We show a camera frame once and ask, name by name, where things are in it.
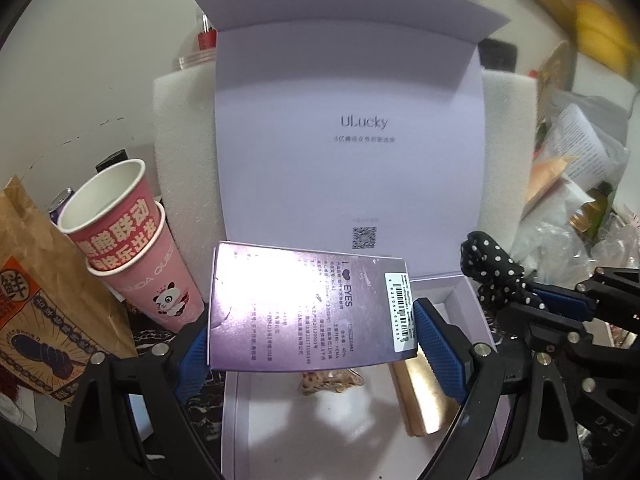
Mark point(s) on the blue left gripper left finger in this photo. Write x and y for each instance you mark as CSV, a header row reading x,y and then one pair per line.
x,y
191,359

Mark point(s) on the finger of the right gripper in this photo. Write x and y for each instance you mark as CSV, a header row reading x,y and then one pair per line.
x,y
562,308
610,294

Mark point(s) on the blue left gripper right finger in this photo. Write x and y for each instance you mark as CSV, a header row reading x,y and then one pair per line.
x,y
443,346

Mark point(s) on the gold rectangular box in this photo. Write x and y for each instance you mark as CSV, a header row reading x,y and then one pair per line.
x,y
424,406

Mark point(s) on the black polka dot scrunchie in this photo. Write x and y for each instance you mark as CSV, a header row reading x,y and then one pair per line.
x,y
501,279

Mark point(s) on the purple eyes product box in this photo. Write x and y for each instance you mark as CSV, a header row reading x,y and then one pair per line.
x,y
283,310

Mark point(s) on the gold butterfly hair clip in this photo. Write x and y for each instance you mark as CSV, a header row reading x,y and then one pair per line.
x,y
336,381

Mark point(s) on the clear plastic bag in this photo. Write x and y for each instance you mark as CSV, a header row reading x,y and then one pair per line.
x,y
556,255

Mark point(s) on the lower pink panda cup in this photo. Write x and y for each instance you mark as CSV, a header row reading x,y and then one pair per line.
x,y
157,281

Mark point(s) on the brown paper snack bag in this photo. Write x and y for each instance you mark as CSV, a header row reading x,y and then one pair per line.
x,y
55,315

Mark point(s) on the white printed paper sheet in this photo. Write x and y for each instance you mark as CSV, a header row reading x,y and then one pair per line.
x,y
595,156

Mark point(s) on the woven straw fan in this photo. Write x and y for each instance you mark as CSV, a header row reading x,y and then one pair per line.
x,y
558,70

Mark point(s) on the lavender open gift box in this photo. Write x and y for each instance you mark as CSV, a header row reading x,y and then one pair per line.
x,y
355,126

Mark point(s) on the white foam block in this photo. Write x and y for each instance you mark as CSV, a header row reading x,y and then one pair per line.
x,y
186,162

